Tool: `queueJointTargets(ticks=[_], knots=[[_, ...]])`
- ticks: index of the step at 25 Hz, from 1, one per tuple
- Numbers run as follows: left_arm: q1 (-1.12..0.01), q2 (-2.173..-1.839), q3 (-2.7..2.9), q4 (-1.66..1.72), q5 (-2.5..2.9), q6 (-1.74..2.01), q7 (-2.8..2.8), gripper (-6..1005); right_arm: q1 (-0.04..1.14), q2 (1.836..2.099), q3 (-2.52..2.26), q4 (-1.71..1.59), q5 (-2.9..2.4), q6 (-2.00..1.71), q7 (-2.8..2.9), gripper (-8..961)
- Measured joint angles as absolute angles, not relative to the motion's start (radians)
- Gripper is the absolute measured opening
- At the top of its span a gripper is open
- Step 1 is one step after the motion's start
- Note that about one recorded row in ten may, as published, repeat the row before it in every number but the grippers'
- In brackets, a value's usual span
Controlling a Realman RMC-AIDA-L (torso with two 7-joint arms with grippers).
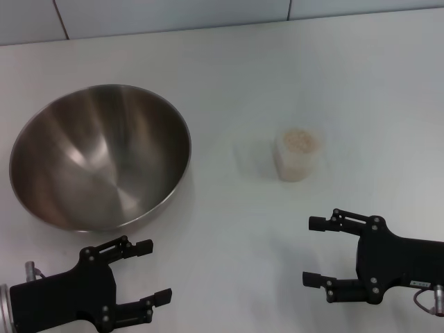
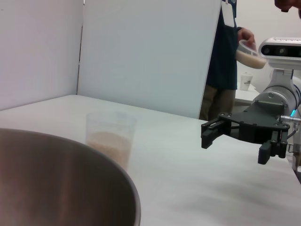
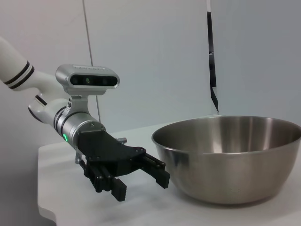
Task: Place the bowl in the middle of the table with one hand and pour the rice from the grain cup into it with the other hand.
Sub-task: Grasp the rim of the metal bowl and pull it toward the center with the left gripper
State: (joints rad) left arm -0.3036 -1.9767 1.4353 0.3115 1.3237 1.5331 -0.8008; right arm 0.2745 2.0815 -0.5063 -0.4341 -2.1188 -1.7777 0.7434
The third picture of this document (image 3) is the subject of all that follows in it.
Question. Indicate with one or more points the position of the large stainless steel bowl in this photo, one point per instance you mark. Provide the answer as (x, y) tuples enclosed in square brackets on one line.
[(225, 164)]

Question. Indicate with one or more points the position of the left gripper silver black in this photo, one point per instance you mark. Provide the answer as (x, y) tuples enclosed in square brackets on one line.
[(98, 146)]

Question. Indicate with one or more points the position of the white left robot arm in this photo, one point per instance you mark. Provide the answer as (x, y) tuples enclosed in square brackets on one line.
[(22, 70)]

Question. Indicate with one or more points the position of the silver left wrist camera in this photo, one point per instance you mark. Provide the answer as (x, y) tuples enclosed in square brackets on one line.
[(94, 80)]

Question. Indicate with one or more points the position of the black vertical wall strip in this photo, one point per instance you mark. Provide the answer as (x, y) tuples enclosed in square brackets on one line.
[(212, 70)]

